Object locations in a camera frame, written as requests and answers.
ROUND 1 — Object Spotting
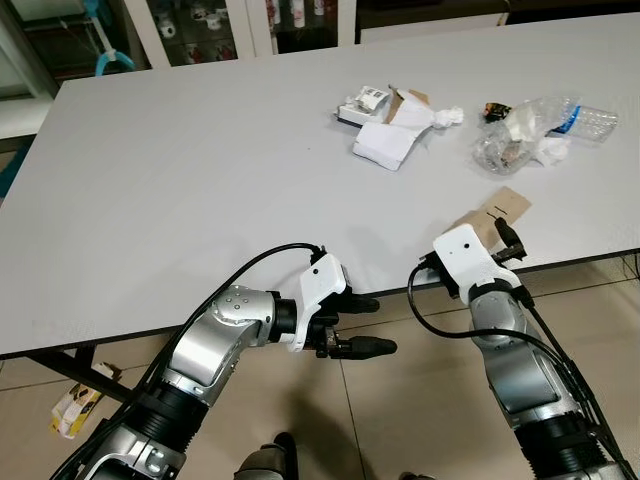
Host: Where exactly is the teal plastic hanger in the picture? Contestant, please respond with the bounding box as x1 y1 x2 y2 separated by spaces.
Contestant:
85 0 136 76

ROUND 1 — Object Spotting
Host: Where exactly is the crumpled white tissue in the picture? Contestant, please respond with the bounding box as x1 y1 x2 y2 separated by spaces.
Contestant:
535 137 573 166
430 105 464 129

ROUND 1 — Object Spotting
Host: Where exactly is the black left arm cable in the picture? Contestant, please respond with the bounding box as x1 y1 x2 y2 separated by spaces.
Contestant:
165 243 326 371

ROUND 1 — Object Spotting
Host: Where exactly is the clear bottle with blue label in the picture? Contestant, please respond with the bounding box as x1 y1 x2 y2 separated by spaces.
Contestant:
548 100 619 144

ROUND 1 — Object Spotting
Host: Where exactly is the clear plastic bag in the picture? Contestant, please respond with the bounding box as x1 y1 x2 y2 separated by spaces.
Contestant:
472 97 581 173

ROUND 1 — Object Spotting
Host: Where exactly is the brown cardboard piece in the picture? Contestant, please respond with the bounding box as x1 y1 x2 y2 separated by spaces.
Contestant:
455 187 533 249

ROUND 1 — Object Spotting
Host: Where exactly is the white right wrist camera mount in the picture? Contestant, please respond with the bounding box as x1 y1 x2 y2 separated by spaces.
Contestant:
433 225 511 299

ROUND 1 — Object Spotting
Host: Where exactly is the white torn cardboard packaging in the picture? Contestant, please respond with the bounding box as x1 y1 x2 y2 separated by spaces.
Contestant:
352 88 436 171

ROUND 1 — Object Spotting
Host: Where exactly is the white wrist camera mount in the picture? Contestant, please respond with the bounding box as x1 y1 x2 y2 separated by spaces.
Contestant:
280 255 349 351
433 225 511 299

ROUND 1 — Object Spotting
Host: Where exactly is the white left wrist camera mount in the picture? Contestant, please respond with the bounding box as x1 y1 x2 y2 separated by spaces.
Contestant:
280 255 349 351

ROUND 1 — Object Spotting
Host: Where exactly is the yellow white snack packet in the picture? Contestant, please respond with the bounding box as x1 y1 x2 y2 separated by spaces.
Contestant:
50 385 113 439

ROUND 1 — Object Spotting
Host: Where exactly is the grey robot left foot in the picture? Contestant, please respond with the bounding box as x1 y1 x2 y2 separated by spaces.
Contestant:
235 432 301 480

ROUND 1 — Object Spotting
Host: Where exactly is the small white labelled box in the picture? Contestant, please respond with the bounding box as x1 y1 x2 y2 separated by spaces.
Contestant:
335 88 393 128

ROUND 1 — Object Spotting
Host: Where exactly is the white glass door cabinet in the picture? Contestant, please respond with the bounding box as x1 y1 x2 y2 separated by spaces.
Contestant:
125 0 356 69

